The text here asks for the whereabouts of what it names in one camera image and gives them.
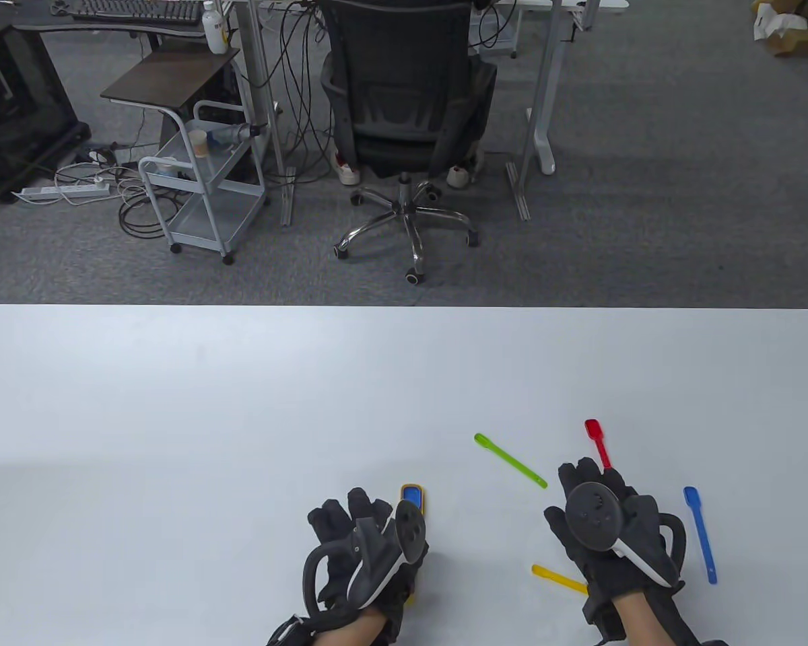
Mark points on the person's left hand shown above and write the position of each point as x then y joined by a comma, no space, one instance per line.
333,521

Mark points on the person's right hand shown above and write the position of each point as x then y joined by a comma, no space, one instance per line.
640,511

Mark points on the small blue measuring spoon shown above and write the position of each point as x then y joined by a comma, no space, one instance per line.
700,531

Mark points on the large blue measuring spoon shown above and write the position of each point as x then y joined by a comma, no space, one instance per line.
413,496

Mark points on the large yellow measuring spoon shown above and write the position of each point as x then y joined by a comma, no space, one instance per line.
411,485

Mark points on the small red measuring spoon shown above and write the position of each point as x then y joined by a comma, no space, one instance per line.
593,428

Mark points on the small yellow measuring spoon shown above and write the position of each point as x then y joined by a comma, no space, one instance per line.
555,577

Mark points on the green measuring spoon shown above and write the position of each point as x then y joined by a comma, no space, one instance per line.
512,463

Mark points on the person's right forearm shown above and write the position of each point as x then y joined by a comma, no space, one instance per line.
636,622

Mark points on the person's left forearm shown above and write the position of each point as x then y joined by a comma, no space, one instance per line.
350,629

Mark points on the black and white hand controller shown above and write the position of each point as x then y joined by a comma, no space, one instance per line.
411,531
596,515

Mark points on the grey metal utility cart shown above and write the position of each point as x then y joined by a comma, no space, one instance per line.
212,215

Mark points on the blue grey tool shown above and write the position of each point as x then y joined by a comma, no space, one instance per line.
232,134

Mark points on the paper cup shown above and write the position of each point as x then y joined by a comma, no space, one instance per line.
199,145

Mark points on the white power strip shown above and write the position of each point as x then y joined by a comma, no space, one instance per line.
60,192

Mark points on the black mesh office chair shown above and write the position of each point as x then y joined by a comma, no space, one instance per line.
404,67

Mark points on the brown side table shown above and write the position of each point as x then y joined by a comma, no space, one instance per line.
168,77

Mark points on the cardboard box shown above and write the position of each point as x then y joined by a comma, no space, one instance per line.
794,44

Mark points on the white storage box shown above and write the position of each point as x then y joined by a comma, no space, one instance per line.
498,37

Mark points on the white plastic bottle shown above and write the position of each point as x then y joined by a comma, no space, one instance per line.
214,30

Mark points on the white paper bag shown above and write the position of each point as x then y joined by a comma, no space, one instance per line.
778,23

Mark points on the black cabinet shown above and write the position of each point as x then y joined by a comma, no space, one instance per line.
13,101

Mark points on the black keyboard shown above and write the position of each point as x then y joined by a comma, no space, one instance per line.
141,10

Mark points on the black desk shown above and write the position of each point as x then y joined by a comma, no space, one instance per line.
40,19

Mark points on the white metal frame desk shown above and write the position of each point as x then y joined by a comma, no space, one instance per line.
544,81

